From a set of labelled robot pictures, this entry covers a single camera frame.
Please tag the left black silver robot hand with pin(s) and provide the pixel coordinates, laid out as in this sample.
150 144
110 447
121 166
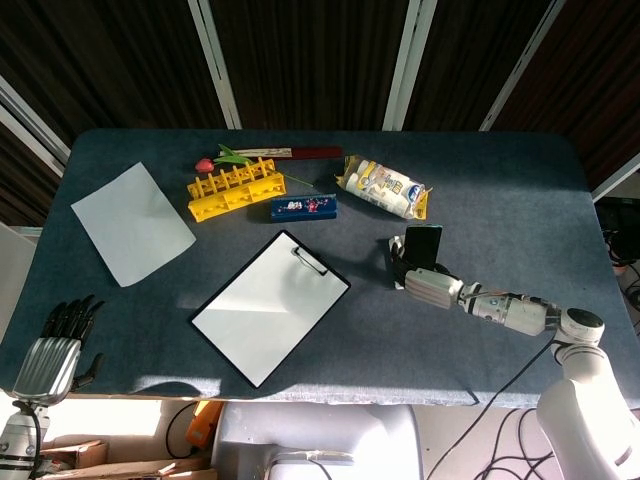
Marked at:
47 370

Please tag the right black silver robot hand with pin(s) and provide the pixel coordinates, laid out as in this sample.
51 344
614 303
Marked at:
432 287

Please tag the black smartphone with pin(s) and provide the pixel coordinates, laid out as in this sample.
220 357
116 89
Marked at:
422 245

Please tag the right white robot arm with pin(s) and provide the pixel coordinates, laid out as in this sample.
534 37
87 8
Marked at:
580 380

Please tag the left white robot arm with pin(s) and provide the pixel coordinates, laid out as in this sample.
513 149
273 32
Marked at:
17 440

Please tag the white phone stand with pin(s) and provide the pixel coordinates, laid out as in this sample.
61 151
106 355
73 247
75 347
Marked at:
395 239

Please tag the blue table cloth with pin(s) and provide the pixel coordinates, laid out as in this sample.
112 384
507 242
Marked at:
400 350

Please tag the yellow white snack package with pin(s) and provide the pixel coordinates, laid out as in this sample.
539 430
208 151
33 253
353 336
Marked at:
385 187

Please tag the brown cardboard box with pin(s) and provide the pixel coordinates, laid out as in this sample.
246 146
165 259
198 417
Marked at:
100 467

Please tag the blue printed pencil case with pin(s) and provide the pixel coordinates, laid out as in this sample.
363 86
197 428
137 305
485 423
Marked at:
304 207

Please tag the white clipboard black clip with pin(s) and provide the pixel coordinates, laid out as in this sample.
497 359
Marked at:
270 310

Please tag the orange tool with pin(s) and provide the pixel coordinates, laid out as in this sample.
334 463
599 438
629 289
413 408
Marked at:
202 425

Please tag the pale blue paper sheet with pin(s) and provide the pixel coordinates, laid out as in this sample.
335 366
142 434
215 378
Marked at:
132 225

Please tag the red beige folded fan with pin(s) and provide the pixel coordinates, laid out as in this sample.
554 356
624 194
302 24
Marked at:
315 152

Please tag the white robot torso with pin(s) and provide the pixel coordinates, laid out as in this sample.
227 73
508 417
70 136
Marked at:
320 440

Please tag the black equipment box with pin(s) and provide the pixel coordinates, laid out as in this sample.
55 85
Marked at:
617 220

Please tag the yellow plastic rack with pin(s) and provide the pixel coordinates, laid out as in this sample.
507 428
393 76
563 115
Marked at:
235 192

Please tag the red tulip green stem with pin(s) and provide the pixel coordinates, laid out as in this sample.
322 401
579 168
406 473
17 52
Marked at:
204 165

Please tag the white frame post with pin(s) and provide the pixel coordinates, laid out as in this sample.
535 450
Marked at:
215 60
617 177
30 125
525 60
407 60

